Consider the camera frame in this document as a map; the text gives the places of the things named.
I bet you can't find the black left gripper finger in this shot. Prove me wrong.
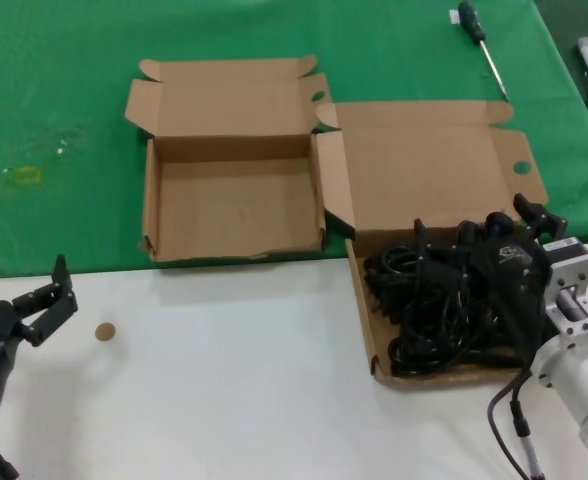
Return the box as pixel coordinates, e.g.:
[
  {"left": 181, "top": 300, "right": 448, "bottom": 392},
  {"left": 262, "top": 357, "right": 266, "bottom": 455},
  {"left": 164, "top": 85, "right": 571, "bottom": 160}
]
[{"left": 11, "top": 253, "right": 79, "bottom": 349}]

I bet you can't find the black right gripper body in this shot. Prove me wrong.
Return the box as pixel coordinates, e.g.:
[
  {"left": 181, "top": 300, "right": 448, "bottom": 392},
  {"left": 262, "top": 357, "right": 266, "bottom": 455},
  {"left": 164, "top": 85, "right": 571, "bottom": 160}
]
[{"left": 466, "top": 230, "right": 548, "bottom": 364}]

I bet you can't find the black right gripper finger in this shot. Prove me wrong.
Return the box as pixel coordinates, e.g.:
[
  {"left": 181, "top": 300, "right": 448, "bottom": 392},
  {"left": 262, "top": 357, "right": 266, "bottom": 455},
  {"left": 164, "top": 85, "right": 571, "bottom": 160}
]
[
  {"left": 512, "top": 193, "right": 571, "bottom": 245},
  {"left": 412, "top": 218, "right": 476, "bottom": 282}
]

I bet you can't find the open brown cardboard box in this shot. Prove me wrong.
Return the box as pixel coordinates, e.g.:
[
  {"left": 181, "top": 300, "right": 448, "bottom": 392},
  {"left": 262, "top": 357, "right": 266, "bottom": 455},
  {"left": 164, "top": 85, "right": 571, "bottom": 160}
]
[
  {"left": 315, "top": 99, "right": 550, "bottom": 387},
  {"left": 123, "top": 54, "right": 334, "bottom": 264}
]

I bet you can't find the yellow tape square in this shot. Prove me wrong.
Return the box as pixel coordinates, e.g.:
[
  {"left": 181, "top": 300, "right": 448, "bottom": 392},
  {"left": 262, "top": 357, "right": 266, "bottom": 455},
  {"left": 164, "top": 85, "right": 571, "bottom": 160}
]
[{"left": 14, "top": 167, "right": 43, "bottom": 187}]

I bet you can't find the green tablecloth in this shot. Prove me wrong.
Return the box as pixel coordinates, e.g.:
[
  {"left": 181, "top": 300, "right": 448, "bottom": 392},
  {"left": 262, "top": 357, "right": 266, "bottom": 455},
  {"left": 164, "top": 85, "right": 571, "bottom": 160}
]
[{"left": 0, "top": 0, "right": 588, "bottom": 280}]

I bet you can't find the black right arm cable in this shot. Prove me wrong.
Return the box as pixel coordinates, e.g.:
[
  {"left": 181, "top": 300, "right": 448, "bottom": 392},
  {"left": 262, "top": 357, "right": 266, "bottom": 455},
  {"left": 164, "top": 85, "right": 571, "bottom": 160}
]
[{"left": 486, "top": 367, "right": 533, "bottom": 480}]

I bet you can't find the grey connector cable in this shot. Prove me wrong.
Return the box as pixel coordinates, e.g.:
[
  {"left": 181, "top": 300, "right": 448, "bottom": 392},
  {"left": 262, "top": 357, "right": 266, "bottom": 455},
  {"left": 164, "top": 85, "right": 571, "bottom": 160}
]
[{"left": 509, "top": 397, "right": 545, "bottom": 480}]

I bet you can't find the green handled screwdriver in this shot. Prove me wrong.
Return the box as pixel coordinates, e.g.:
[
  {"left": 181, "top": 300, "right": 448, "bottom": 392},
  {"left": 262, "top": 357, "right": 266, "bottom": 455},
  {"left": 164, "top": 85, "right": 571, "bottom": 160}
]
[{"left": 456, "top": 0, "right": 509, "bottom": 101}]

